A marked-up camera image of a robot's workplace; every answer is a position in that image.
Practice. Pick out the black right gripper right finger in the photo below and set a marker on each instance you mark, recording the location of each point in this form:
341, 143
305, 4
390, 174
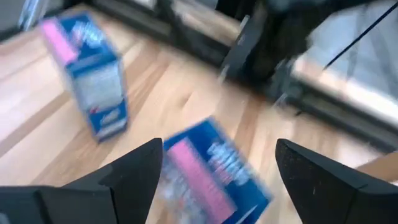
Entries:
326, 193

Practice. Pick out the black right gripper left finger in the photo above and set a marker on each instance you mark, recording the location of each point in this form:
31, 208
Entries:
130, 186

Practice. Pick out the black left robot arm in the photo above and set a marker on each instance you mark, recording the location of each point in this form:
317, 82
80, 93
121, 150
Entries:
273, 40

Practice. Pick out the Frosted Flakes cereal box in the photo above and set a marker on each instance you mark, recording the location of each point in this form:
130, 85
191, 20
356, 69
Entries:
211, 174
93, 77

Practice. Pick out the black metal table frame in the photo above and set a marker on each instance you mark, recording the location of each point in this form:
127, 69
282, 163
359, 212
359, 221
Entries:
348, 119

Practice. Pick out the grey metal post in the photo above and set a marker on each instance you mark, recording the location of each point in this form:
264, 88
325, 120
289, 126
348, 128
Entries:
31, 12

